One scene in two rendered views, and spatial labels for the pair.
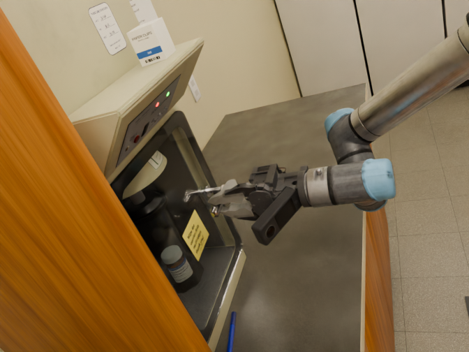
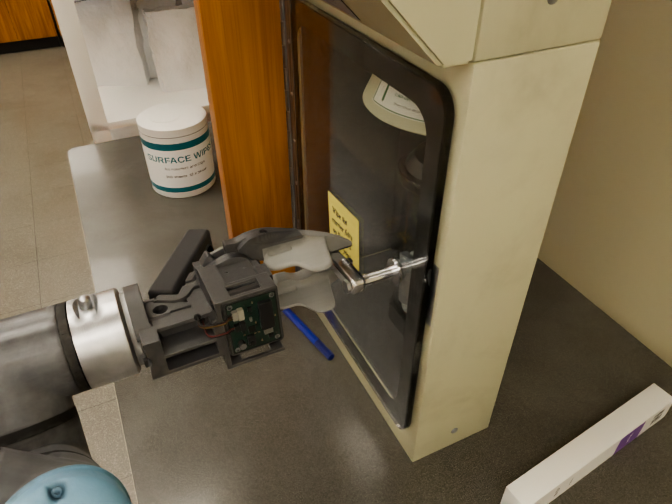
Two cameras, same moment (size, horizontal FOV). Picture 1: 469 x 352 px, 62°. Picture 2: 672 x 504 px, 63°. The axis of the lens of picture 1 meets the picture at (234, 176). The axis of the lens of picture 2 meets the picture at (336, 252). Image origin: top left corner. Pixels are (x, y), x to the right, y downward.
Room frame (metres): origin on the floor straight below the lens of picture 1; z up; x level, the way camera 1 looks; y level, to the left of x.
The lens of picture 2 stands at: (0.96, -0.28, 1.53)
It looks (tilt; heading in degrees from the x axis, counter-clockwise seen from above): 38 degrees down; 127
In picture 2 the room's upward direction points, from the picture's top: straight up
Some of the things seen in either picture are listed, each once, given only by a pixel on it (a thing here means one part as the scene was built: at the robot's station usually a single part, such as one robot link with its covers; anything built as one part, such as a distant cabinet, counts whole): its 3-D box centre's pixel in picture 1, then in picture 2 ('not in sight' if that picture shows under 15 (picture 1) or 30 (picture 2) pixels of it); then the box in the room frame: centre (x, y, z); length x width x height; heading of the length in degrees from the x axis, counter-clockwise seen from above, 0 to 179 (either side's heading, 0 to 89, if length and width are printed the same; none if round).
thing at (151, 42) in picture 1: (152, 42); not in sight; (0.72, 0.04, 1.54); 0.05 x 0.05 x 0.06; 66
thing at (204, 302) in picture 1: (190, 226); (348, 219); (0.68, 0.12, 1.19); 0.30 x 0.01 x 0.40; 152
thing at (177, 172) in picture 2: not in sight; (178, 149); (0.12, 0.32, 1.02); 0.13 x 0.13 x 0.15
